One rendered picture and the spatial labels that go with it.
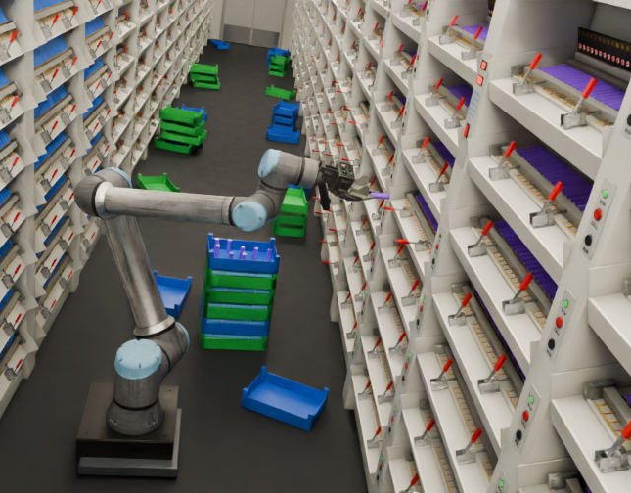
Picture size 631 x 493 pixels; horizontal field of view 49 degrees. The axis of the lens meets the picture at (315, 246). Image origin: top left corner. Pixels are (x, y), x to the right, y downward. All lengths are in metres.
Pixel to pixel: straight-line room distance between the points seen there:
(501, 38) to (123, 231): 1.36
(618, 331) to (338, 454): 1.79
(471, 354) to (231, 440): 1.29
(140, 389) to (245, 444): 0.51
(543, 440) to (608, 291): 0.29
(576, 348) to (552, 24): 0.83
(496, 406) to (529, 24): 0.85
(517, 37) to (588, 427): 0.91
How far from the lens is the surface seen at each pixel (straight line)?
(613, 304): 1.12
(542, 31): 1.72
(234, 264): 2.95
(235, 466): 2.58
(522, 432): 1.30
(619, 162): 1.11
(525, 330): 1.38
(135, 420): 2.44
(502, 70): 1.70
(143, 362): 2.34
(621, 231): 1.10
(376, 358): 2.59
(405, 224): 2.29
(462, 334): 1.70
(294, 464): 2.63
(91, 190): 2.24
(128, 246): 2.40
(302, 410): 2.87
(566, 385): 1.21
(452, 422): 1.73
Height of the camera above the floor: 1.74
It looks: 24 degrees down
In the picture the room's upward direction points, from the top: 10 degrees clockwise
